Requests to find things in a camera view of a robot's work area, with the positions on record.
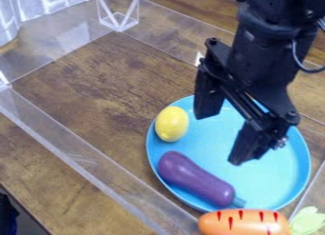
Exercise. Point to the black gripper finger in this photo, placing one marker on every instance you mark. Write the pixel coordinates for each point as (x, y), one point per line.
(253, 142)

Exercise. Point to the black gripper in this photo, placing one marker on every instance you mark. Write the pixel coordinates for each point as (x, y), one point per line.
(249, 72)

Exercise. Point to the purple toy eggplant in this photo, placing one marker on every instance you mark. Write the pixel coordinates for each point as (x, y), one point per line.
(181, 172)

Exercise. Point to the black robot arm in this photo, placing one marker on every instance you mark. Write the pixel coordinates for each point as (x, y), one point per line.
(284, 7)

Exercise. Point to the blue round plate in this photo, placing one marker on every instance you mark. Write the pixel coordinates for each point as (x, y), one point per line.
(269, 182)

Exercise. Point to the yellow toy lemon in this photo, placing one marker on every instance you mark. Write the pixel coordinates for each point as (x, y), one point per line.
(171, 123)

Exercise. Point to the orange toy carrot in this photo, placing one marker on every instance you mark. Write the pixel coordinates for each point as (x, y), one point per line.
(244, 222)

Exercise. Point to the green carrot leaves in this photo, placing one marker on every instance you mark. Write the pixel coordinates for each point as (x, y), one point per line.
(307, 221)

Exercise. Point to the white patterned curtain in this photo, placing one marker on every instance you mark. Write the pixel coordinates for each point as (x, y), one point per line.
(18, 11)

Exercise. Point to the clear acrylic enclosure wall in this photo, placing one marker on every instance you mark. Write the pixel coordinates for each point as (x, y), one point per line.
(89, 72)

